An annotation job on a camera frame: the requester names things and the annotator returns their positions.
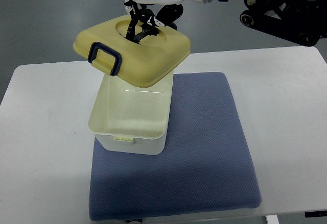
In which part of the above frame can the yellow box lid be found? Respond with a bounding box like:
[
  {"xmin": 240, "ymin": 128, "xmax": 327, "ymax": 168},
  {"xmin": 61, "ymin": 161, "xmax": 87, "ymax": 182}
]
[{"xmin": 73, "ymin": 15, "xmax": 191, "ymax": 88}]

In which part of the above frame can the white storage box base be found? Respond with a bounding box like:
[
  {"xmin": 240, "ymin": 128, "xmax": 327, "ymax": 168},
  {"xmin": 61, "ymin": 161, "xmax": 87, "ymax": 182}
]
[{"xmin": 88, "ymin": 72, "xmax": 174, "ymax": 155}]

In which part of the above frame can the blue textured cushion mat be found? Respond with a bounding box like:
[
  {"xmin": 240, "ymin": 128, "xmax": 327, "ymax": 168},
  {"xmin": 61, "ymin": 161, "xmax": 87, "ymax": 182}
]
[{"xmin": 89, "ymin": 72, "xmax": 262, "ymax": 221}]

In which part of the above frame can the black table control panel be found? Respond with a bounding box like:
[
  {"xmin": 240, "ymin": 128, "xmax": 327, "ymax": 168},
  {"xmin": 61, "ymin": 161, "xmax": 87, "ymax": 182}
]
[{"xmin": 305, "ymin": 210, "xmax": 327, "ymax": 218}]

